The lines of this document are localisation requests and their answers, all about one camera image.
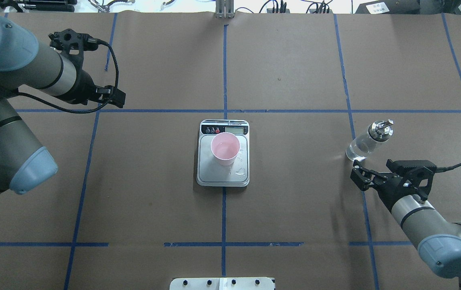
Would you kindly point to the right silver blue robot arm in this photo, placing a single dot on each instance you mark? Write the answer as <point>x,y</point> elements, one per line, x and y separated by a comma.
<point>437,241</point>

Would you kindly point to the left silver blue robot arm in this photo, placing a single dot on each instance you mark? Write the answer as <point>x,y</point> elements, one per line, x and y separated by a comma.
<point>53,75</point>

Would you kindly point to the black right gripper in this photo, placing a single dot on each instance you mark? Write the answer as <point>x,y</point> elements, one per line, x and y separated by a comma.
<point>387,191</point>

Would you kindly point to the pink paper cup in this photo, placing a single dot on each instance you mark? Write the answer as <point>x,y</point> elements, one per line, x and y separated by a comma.
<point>225,148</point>

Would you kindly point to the aluminium frame post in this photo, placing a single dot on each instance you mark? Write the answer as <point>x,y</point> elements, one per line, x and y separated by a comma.
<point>224,9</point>

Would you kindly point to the glass sauce bottle metal spout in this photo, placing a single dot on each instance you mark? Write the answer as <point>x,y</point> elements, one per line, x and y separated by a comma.
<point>377,133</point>

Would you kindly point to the digital kitchen scale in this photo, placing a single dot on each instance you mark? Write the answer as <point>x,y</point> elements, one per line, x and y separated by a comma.
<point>209,171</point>

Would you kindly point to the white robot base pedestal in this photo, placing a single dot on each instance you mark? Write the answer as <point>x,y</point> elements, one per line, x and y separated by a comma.
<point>223,283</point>

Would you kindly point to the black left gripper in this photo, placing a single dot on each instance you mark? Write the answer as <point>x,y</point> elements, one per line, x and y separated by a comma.
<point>86,85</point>

